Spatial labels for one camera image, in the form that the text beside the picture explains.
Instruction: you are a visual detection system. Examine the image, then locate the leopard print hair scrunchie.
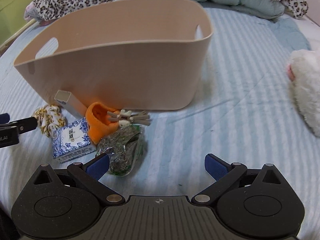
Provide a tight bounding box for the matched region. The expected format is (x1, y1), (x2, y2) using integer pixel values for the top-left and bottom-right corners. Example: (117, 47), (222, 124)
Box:
(33, 105), (66, 138)

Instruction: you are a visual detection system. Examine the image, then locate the blue white porcelain-pattern box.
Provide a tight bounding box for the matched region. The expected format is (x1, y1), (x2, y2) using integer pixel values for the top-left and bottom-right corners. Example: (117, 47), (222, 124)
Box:
(52, 118), (96, 163)

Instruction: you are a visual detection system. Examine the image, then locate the clear bag of dried herbs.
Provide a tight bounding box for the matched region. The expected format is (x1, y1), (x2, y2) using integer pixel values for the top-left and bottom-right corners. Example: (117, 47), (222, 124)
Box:
(96, 125), (145, 177)

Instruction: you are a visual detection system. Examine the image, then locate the orange knitted pouch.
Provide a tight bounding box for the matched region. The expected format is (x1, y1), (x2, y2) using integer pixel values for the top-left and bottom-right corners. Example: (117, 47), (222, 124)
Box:
(85, 102), (120, 145)

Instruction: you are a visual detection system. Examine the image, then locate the tall white carton box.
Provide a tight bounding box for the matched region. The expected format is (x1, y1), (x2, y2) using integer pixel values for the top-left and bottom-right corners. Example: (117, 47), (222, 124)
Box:
(54, 90), (87, 119)

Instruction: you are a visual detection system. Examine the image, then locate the blue striped bed sheet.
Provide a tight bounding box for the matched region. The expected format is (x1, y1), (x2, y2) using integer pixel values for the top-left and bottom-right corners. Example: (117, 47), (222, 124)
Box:
(0, 6), (320, 238)

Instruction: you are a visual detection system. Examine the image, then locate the pink cloth under blanket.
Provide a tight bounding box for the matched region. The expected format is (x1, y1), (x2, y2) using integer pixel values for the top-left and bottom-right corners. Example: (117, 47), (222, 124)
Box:
(23, 2), (39, 22)

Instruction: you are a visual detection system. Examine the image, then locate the beige plastic storage basket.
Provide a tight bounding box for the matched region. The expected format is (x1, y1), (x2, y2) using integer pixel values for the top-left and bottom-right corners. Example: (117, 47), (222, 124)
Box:
(14, 0), (213, 110)

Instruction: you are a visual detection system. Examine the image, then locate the white plush toy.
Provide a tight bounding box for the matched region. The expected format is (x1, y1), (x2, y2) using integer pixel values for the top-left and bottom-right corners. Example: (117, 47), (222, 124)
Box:
(287, 49), (319, 137)

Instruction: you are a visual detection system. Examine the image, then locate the teal quilted comforter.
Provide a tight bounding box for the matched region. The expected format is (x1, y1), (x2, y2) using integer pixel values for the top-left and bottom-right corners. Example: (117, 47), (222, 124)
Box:
(135, 0), (286, 21)

